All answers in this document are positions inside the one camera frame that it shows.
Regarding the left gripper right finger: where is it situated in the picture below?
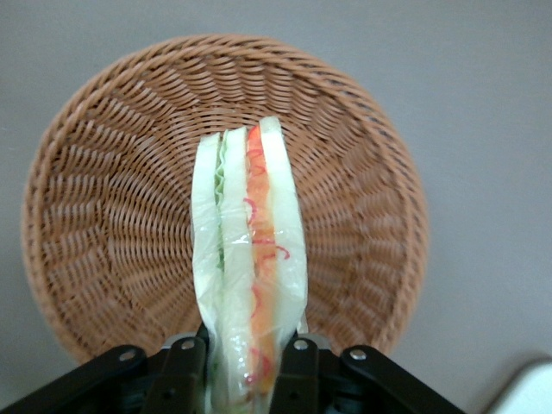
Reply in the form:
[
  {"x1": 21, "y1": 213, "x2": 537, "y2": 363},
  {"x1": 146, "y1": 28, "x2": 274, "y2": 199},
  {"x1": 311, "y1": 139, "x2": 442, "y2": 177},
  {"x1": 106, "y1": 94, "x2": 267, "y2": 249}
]
[{"x1": 275, "y1": 332, "x2": 467, "y2": 414}]

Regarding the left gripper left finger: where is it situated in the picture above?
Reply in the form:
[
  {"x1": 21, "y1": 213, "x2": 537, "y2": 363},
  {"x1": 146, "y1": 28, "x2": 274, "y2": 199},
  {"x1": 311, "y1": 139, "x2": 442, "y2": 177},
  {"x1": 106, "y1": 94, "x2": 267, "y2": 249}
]
[{"x1": 0, "y1": 330, "x2": 211, "y2": 414}]

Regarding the plastic triangle sandwich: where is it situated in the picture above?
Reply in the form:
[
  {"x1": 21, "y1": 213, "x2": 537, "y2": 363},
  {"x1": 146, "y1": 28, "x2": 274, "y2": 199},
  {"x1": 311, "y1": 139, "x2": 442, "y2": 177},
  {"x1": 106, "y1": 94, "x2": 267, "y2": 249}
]
[{"x1": 191, "y1": 115, "x2": 310, "y2": 414}]

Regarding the brown round wicker basket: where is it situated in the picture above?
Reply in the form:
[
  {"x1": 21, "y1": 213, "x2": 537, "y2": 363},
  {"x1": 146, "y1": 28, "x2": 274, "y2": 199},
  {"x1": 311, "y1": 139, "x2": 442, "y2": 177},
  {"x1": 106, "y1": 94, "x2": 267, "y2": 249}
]
[{"x1": 20, "y1": 34, "x2": 430, "y2": 366}]

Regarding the cream rectangular serving tray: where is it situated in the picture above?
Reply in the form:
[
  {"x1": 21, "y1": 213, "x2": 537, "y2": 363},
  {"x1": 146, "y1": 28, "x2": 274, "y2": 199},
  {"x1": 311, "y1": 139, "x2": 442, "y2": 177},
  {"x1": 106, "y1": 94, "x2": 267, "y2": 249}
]
[{"x1": 478, "y1": 351, "x2": 552, "y2": 414}]

